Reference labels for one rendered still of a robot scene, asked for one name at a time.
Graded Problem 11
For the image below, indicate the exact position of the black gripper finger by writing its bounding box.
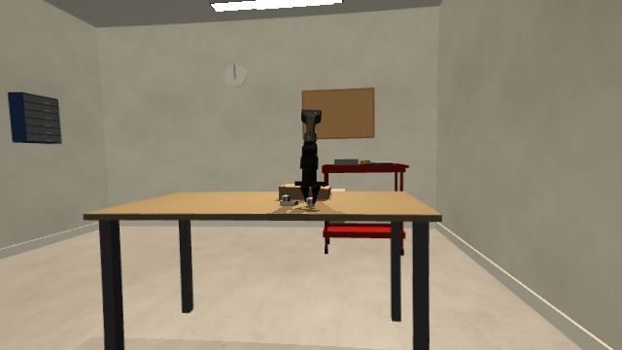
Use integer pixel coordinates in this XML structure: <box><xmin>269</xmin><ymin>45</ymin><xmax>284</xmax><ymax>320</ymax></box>
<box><xmin>300</xmin><ymin>185</ymin><xmax>309</xmax><ymax>202</ymax></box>
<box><xmin>311</xmin><ymin>186</ymin><xmax>321</xmax><ymax>203</ymax></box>

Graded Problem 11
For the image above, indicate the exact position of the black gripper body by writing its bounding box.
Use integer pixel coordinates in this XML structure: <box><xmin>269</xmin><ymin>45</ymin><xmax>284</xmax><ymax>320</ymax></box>
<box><xmin>294</xmin><ymin>172</ymin><xmax>327</xmax><ymax>187</ymax></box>

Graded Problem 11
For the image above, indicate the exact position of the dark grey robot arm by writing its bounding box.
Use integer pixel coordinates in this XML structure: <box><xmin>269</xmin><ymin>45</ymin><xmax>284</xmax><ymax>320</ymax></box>
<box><xmin>300</xmin><ymin>108</ymin><xmax>322</xmax><ymax>181</ymax></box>

